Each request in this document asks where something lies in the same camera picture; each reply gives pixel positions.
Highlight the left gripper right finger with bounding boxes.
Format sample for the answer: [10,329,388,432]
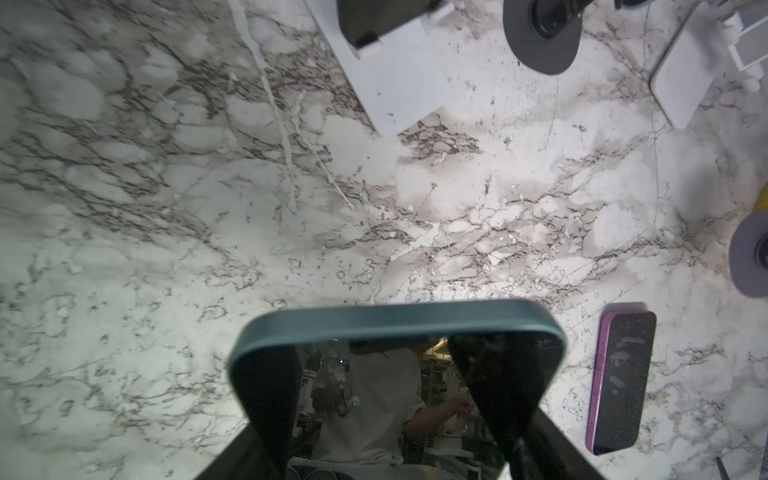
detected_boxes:
[447,332,603,479]

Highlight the white stand centre-left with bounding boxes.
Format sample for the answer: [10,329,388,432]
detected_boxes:
[307,1,453,136]

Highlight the white folding phone stand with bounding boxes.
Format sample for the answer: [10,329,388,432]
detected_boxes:
[650,1,767,129]

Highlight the black round stand back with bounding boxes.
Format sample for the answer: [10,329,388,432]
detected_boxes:
[503,0,598,76]

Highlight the purple round phone stand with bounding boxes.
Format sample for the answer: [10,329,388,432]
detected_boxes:
[729,211,768,298]

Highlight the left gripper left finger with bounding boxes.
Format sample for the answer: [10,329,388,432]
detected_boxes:
[198,346,302,479]

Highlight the black phone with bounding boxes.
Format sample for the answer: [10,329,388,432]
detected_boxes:
[336,0,443,49]
[585,302,657,456]
[228,300,566,479]

